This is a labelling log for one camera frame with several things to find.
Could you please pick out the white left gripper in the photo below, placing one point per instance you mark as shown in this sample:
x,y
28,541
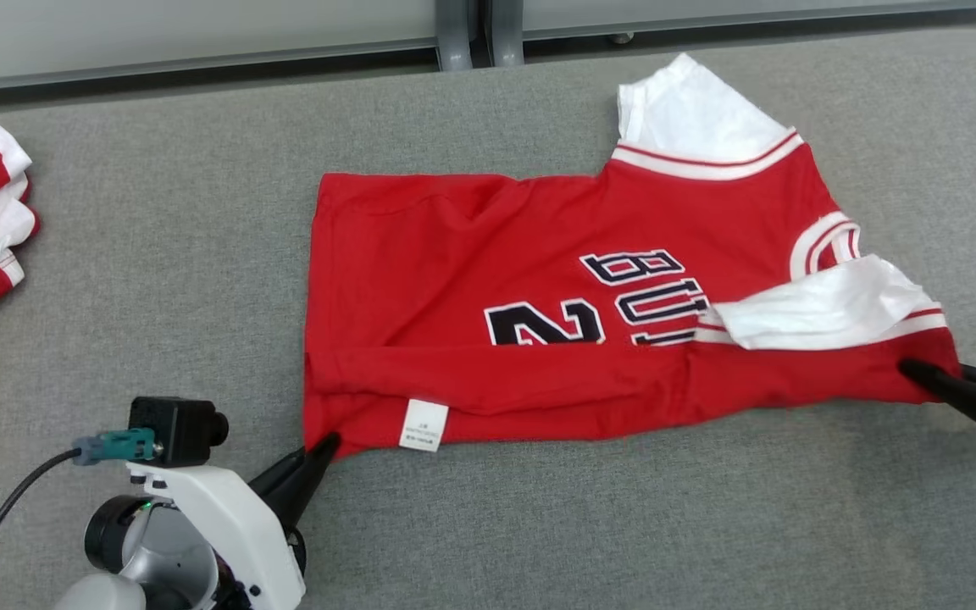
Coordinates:
x,y
234,534

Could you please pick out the red basketball jersey white sleeves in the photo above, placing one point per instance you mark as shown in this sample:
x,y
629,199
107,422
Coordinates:
x,y
496,280

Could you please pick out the small grey furniture foot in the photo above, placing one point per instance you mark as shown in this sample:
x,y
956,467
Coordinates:
x,y
621,38

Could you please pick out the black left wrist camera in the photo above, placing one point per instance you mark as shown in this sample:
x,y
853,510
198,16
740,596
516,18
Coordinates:
x,y
174,430

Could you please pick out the teal left camera connector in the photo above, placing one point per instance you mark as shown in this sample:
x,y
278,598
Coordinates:
x,y
119,444

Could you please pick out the grey partition post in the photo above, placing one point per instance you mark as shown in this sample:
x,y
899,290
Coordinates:
x,y
454,34
505,32

